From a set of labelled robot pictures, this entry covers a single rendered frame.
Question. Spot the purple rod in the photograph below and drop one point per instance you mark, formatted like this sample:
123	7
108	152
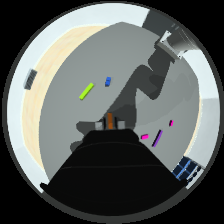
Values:
157	138

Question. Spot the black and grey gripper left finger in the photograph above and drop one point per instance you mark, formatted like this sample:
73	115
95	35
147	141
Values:
101	124

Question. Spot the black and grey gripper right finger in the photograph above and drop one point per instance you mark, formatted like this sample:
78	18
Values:
120	124

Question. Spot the lime green rod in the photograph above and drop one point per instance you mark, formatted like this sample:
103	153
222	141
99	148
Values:
86	91

